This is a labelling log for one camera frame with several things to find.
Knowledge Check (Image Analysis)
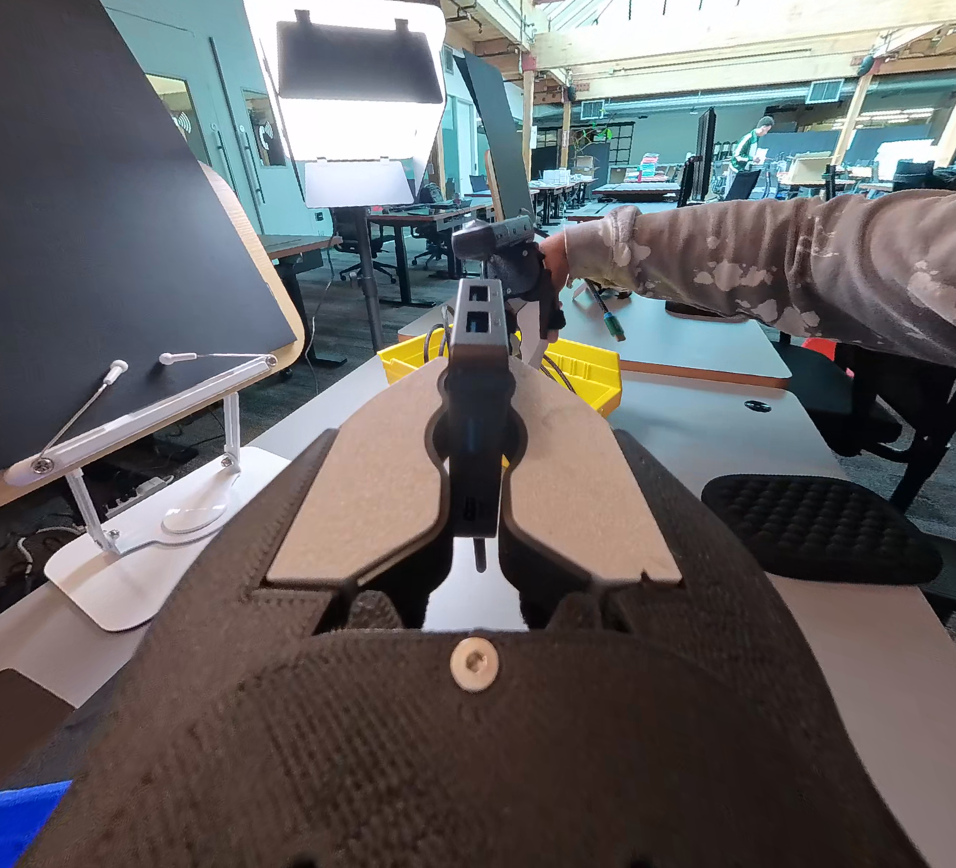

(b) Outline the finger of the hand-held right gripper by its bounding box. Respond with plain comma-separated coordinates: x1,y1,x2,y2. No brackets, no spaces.
519,308,554,370

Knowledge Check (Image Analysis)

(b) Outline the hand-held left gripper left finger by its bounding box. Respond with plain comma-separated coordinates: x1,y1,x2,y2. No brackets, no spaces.
266,360,453,624

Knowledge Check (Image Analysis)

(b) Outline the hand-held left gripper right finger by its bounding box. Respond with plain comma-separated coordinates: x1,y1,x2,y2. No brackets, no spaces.
499,360,684,627

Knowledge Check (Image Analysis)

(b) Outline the yellow plastic bin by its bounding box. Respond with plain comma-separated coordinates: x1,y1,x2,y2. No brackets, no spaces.
377,325,622,419

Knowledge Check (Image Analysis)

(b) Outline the small black adapter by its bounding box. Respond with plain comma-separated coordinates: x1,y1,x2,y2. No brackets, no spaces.
444,278,516,539

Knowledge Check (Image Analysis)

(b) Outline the blue plastic bin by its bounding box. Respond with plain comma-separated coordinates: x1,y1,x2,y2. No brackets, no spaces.
0,778,73,868

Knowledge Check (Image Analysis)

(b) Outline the person's right forearm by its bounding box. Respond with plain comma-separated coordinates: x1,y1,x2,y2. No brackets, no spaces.
564,190,956,370

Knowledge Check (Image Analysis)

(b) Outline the person's right hand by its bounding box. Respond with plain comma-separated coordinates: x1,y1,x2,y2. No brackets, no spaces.
539,229,574,295

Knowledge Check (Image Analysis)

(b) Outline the wooden top desk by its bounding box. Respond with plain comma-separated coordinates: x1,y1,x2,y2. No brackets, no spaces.
261,233,348,369
366,199,495,309

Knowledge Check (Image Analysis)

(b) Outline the tall black leaning board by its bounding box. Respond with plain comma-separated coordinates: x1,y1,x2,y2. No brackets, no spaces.
452,48,537,221

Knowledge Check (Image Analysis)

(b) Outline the black office chair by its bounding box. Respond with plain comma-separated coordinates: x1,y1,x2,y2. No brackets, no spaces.
777,341,956,514
329,207,398,284

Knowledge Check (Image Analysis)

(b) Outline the white power strip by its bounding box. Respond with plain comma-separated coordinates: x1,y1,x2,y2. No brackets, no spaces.
105,474,176,519

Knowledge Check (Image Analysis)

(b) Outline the black computer monitor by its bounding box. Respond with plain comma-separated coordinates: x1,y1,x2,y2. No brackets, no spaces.
695,108,719,206

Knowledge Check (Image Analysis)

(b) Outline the black padded chair armrest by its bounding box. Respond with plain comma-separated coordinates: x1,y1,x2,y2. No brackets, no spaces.
701,474,944,587

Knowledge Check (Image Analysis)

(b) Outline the white folding stand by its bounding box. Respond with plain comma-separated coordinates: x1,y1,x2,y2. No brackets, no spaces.
3,353,292,633

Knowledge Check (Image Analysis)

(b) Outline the studio light panel on stand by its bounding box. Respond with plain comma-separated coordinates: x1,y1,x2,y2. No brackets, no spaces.
241,0,449,355

